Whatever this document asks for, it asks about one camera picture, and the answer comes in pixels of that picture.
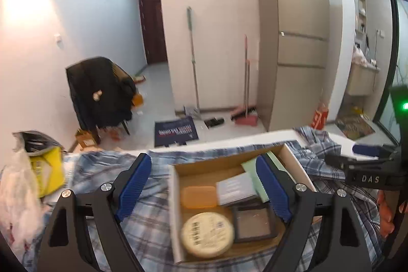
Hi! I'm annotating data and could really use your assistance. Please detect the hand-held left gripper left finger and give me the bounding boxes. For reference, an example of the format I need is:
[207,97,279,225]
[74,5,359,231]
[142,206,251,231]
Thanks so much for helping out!
[36,152,152,272]

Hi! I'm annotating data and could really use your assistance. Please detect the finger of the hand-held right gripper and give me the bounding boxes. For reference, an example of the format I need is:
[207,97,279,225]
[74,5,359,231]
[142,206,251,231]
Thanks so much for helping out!
[352,144,396,159]
[324,152,383,175]

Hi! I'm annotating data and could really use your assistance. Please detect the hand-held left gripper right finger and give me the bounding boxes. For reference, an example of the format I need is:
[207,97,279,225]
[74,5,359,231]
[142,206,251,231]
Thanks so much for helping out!
[255,151,373,272]

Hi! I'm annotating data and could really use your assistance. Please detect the green card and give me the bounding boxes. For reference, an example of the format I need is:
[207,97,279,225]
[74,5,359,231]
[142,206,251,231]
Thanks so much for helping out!
[241,151,297,204]

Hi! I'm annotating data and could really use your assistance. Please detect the grey card box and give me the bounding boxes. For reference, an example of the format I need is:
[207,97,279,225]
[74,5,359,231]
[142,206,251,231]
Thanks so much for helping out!
[216,173,258,207]

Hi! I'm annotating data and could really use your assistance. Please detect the black square window box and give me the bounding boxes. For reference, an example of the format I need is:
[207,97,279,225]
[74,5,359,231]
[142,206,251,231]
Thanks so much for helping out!
[231,203,279,243]

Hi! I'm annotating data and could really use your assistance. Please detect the orange pad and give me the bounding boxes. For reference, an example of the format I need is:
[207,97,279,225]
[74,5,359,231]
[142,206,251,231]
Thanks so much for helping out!
[182,185,218,209]

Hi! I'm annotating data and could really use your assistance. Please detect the white cardboard box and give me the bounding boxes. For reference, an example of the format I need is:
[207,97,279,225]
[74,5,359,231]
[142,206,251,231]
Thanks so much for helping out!
[168,144,319,264]

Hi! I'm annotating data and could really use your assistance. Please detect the round cream tin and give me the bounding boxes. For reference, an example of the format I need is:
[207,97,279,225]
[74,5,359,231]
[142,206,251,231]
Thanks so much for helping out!
[181,212,236,259]

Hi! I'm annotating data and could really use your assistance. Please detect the person's right hand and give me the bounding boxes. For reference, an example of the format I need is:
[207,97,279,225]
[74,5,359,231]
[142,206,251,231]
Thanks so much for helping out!
[377,189,395,237]

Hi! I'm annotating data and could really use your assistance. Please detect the patterned floor mat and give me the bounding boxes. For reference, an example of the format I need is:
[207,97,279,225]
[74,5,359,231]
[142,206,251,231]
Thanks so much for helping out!
[335,114,376,141]

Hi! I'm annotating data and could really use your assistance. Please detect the blue plaid cloth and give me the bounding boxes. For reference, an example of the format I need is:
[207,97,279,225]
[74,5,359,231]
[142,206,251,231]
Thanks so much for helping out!
[19,125,388,272]

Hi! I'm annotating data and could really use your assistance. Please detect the red bag on floor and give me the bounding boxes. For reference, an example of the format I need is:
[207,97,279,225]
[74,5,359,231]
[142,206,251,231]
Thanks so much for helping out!
[311,103,329,129]

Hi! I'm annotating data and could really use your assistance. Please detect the dark blue door mat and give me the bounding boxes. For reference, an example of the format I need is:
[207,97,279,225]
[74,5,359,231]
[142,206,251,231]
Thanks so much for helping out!
[154,116,200,148]

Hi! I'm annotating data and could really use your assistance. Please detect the brown cardboard box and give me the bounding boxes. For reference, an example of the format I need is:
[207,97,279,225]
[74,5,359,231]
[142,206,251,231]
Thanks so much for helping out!
[75,129,96,148]

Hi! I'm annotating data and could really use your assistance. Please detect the beige vanity cabinet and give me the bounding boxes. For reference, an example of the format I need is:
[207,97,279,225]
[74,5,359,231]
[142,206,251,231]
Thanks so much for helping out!
[346,63,380,97]

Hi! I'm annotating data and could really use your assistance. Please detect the pink dustpan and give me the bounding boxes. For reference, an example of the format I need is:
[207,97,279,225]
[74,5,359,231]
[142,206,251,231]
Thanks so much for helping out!
[234,114,260,126]

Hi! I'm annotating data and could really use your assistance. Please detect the yellow packet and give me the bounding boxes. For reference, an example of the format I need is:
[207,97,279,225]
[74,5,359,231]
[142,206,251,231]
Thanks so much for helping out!
[29,146,66,198]

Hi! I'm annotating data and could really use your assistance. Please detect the black slippers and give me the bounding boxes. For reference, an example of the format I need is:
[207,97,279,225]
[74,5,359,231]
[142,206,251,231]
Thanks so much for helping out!
[204,117,225,128]

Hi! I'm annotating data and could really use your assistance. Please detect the pile of clothes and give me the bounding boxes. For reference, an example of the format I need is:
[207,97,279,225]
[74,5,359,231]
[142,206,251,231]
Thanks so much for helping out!
[352,44,370,67]

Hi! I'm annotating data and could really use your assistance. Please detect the chair with dark jacket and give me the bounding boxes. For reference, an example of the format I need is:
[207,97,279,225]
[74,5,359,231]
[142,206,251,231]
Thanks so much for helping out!
[65,57,137,132]

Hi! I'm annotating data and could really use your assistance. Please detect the grey bag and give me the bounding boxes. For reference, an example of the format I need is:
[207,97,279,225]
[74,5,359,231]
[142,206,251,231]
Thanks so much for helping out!
[12,130,62,154]

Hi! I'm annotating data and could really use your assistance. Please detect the white plastic bag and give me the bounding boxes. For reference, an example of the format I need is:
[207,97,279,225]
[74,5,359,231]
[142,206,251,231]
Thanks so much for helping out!
[0,145,43,253]

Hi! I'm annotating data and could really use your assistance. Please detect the black framed glass door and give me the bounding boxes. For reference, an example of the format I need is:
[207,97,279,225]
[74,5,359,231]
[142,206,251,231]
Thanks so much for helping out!
[373,0,408,145]

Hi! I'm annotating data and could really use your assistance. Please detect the beige refrigerator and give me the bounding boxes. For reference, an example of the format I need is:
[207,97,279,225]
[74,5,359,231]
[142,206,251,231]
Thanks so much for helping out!
[254,0,330,132]

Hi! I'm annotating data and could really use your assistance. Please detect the dark red door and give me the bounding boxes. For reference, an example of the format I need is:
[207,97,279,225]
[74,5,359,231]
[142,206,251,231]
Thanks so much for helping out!
[138,0,168,65]

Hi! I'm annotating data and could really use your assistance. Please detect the wall niche shelf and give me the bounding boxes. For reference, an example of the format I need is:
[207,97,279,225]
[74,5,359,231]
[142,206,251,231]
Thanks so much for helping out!
[357,0,368,34]

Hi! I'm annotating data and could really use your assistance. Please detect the mop with metal handle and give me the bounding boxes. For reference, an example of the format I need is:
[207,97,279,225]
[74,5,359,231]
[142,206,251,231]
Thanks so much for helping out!
[175,6,205,116]

